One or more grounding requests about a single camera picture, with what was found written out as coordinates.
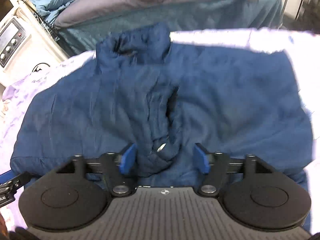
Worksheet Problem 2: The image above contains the white machine with control panel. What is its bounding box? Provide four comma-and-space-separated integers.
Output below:
1, 0, 69, 87

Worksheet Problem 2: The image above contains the purple floral bed sheet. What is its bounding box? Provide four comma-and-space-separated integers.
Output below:
0, 27, 320, 233

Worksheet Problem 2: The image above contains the teal bed skirt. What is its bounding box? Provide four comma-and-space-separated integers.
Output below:
57, 0, 283, 56

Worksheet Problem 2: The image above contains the navy blue padded jacket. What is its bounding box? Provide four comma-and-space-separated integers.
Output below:
10, 22, 315, 230

